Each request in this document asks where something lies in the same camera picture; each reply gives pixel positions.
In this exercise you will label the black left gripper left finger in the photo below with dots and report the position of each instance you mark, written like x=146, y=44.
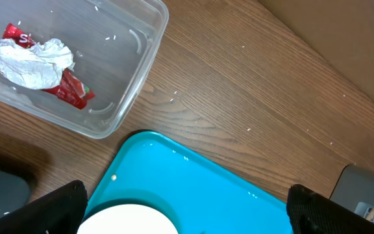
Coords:
x=60, y=211

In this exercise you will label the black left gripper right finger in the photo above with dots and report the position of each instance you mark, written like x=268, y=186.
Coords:
x=311, y=213

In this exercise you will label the large white plate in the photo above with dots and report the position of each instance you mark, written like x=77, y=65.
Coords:
x=128, y=218

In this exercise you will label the red snack wrapper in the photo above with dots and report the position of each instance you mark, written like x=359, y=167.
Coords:
x=71, y=90

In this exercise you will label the white napkin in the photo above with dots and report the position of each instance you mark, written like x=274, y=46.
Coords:
x=39, y=67

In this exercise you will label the grey dishwasher rack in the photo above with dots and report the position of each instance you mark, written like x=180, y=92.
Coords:
x=355, y=191

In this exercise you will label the teal plastic tray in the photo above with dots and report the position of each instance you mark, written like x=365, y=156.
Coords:
x=197, y=195

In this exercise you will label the clear plastic bin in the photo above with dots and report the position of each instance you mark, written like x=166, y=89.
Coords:
x=114, y=43

